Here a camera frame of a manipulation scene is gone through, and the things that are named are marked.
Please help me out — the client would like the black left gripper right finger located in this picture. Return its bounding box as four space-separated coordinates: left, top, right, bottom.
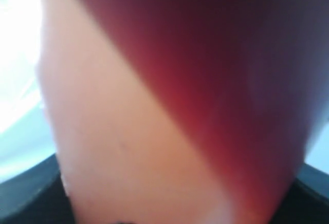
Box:
268 163 328 223

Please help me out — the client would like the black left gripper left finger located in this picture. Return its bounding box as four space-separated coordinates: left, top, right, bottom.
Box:
1 155 75 224

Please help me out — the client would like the red sauce squeeze bottle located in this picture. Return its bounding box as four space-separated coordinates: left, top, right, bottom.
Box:
37 0 328 223

